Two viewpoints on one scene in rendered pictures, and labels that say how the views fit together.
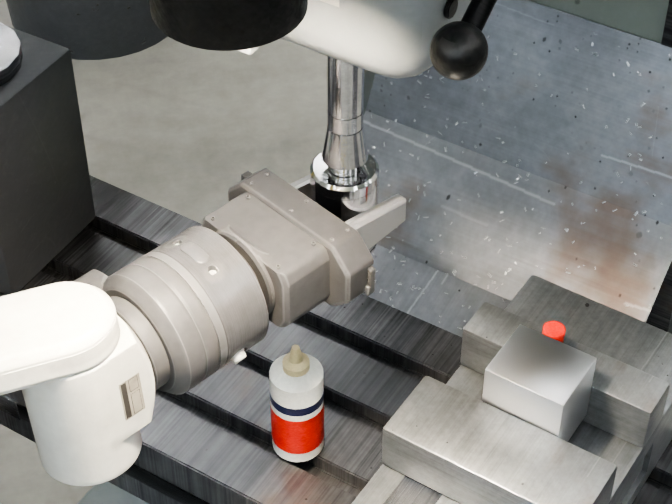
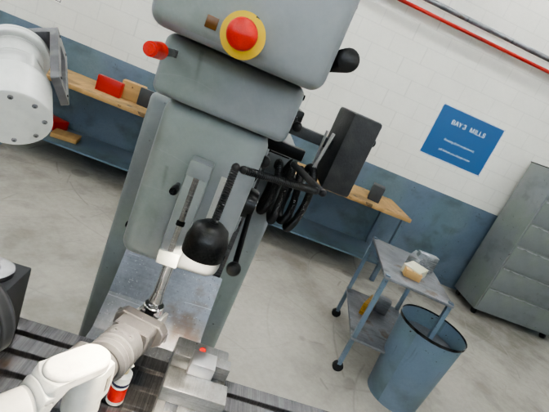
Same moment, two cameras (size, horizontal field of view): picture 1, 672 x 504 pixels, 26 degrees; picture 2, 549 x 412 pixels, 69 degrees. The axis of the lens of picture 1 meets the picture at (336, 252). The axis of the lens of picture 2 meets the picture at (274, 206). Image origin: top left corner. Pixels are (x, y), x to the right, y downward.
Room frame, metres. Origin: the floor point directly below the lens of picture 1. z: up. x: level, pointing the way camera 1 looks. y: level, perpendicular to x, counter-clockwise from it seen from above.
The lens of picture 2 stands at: (0.05, 0.38, 1.73)
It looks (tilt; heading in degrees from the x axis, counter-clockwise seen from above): 17 degrees down; 319
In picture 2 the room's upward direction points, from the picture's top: 23 degrees clockwise
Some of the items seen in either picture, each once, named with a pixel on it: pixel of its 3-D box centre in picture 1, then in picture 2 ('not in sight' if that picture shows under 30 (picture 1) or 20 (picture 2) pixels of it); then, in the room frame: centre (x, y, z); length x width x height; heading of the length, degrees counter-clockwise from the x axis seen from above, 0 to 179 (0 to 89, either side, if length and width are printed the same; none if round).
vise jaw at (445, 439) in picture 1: (496, 464); (194, 392); (0.62, -0.11, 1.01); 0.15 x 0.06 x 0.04; 57
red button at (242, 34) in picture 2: not in sight; (242, 34); (0.54, 0.13, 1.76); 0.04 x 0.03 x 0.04; 58
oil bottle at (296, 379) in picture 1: (296, 396); (120, 382); (0.71, 0.03, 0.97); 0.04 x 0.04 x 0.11
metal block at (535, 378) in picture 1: (537, 392); (200, 369); (0.67, -0.14, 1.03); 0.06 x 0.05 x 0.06; 57
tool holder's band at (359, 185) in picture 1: (344, 172); (153, 306); (0.75, -0.01, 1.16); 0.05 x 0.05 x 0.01
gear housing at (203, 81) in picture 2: not in sight; (235, 86); (0.79, -0.03, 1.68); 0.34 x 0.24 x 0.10; 148
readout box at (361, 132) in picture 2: not in sight; (345, 150); (0.83, -0.45, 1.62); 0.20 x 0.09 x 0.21; 148
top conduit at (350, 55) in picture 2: not in sight; (323, 62); (0.71, -0.15, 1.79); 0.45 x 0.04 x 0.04; 148
